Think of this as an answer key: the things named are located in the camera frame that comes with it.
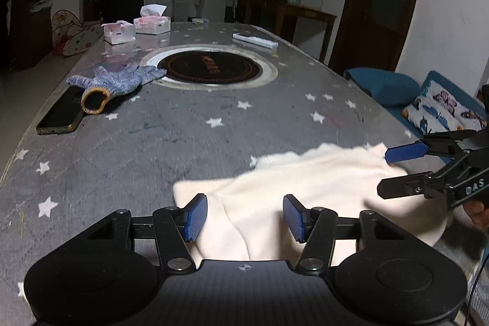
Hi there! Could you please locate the person's right hand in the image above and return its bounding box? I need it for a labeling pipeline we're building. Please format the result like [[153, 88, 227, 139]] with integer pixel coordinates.
[[463, 200, 489, 229]]

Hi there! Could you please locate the pink tissue box with tissue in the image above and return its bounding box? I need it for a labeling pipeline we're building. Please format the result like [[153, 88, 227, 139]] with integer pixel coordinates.
[[134, 4, 171, 35]]

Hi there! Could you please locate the blue sofa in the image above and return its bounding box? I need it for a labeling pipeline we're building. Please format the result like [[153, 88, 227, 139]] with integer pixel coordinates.
[[344, 68, 487, 139]]

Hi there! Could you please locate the dark wooden side table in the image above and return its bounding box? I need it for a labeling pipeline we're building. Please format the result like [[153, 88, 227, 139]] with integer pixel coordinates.
[[274, 3, 336, 64]]

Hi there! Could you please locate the butterfly print pillow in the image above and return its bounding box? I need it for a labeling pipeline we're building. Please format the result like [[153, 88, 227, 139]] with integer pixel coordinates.
[[401, 80, 487, 135]]

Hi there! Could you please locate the black smartphone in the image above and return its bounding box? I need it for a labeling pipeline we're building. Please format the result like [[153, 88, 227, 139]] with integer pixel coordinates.
[[36, 86, 85, 135]]

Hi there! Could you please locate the pink tissue box left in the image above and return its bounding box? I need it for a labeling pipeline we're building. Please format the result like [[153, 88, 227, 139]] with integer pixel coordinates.
[[102, 21, 136, 46]]

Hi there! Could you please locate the white remote control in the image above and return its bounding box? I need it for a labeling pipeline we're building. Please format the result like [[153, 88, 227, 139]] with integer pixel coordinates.
[[232, 32, 278, 49]]

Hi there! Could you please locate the round black induction cooktop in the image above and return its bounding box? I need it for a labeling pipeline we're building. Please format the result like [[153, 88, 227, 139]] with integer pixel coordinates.
[[140, 45, 278, 92]]

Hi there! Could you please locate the blue knit work glove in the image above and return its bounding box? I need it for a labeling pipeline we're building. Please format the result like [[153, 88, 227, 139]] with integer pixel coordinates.
[[66, 63, 167, 115]]

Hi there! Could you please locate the polka dot play tent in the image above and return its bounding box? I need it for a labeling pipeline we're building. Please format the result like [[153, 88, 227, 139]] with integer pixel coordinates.
[[51, 10, 103, 57]]

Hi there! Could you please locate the cream white sweatshirt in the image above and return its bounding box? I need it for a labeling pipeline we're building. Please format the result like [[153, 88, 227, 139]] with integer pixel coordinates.
[[173, 143, 449, 262]]

